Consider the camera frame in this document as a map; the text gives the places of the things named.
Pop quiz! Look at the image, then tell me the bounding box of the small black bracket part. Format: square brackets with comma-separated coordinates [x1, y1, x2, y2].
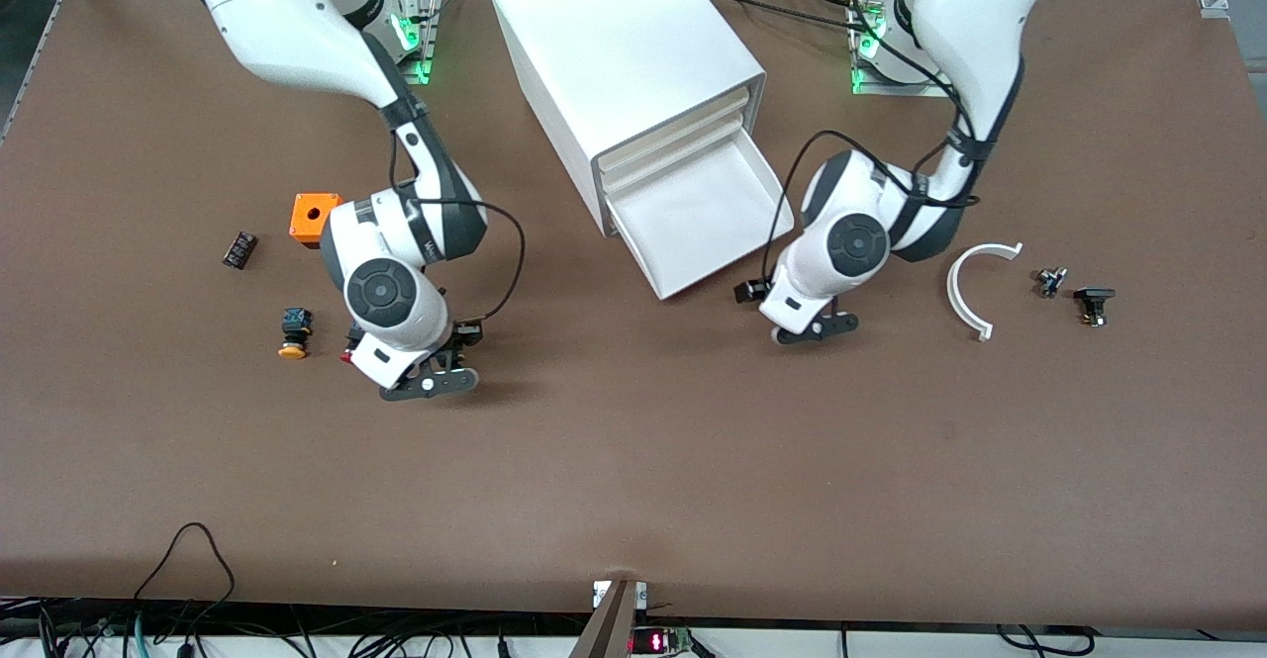
[1074, 287, 1118, 329]

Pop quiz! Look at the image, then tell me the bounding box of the white drawer cabinet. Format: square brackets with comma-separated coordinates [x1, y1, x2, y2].
[488, 0, 768, 238]

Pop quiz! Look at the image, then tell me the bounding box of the orange box with hole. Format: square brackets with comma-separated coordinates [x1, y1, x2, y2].
[289, 193, 344, 246]

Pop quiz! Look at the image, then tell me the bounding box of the thin black looped cable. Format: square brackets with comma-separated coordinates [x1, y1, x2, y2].
[132, 522, 237, 605]

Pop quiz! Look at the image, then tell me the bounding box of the white curved plastic arc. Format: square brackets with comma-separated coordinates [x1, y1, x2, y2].
[946, 242, 1024, 342]

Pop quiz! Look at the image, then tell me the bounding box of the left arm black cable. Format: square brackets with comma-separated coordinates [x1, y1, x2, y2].
[762, 129, 981, 283]

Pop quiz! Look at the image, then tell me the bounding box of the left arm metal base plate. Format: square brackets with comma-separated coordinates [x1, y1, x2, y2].
[851, 0, 956, 98]

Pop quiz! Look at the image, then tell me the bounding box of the device with red display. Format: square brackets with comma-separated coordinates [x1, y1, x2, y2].
[631, 626, 694, 655]

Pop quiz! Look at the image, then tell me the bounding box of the black cable below table edge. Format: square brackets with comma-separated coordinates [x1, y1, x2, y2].
[995, 624, 1095, 655]

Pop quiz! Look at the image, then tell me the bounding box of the yellow push button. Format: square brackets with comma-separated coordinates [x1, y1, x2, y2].
[277, 308, 314, 360]

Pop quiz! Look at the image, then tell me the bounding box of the white drawer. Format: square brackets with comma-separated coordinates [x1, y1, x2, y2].
[598, 114, 745, 194]
[592, 87, 751, 172]

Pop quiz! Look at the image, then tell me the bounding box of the camera mount post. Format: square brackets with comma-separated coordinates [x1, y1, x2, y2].
[569, 579, 649, 658]

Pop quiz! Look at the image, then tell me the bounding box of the white plastic tray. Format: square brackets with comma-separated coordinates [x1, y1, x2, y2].
[606, 132, 795, 301]

